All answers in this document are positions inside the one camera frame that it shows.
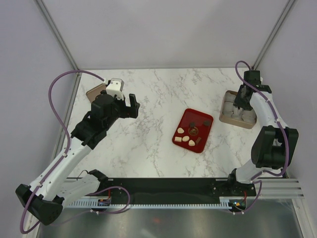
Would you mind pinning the aluminium profile rail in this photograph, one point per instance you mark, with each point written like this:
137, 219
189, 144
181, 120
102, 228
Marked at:
280, 188

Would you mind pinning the cream oval chocolate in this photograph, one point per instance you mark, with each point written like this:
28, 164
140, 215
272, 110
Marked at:
185, 138

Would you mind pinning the aluminium frame post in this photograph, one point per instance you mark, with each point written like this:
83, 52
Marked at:
55, 31
274, 32

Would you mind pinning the gold chocolate box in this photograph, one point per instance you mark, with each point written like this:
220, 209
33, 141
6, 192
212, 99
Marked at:
227, 115

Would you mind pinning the right aluminium frame post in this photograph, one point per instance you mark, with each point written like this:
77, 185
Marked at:
274, 32

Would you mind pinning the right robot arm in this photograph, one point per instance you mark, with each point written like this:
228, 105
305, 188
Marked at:
275, 144

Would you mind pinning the gold box lid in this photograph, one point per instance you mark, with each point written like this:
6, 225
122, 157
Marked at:
96, 91

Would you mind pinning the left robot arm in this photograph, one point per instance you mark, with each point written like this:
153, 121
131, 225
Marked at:
46, 197

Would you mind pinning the white cable duct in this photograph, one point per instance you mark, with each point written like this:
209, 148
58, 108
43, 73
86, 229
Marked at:
98, 203

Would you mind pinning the cream rectangular chocolate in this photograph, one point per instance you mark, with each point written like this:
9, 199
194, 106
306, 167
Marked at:
177, 139

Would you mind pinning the left aluminium frame post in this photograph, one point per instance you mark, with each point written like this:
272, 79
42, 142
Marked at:
55, 31

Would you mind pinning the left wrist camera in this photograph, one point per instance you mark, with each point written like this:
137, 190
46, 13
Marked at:
115, 88

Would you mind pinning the red lacquer tray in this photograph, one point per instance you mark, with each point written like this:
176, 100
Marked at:
193, 130

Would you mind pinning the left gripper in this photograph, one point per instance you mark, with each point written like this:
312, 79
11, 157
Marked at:
129, 112

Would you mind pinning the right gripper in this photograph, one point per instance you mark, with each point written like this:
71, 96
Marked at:
238, 102

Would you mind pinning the cream heart chocolate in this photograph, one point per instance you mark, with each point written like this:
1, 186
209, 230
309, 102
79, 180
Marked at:
191, 143

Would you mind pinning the steel kitchen tongs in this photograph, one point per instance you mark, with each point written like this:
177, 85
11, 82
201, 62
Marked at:
239, 111

